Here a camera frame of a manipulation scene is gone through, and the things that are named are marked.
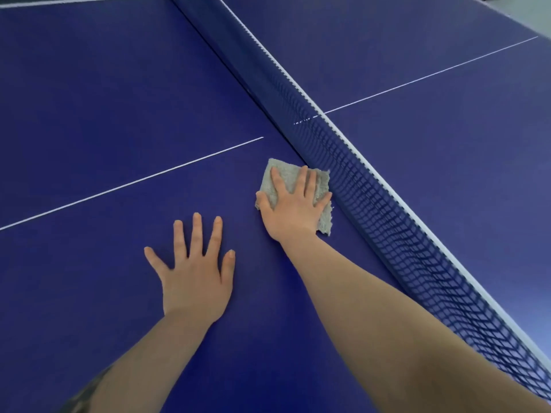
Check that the person's left hand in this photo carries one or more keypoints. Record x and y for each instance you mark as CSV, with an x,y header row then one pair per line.
x,y
196,283

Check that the person's right hand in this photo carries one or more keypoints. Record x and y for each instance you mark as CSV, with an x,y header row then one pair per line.
x,y
295,215

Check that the grey cleaning cloth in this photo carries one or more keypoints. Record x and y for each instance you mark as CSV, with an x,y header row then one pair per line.
x,y
284,172

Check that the person's right forearm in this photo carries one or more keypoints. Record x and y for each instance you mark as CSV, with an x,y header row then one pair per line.
x,y
409,331

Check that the person's left forearm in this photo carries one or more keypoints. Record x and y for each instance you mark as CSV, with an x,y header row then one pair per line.
x,y
137,365

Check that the dark blue table tennis net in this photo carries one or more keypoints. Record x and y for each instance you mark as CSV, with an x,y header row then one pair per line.
x,y
366,189

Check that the blue table tennis table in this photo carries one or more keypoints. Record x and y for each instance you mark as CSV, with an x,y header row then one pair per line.
x,y
107,103

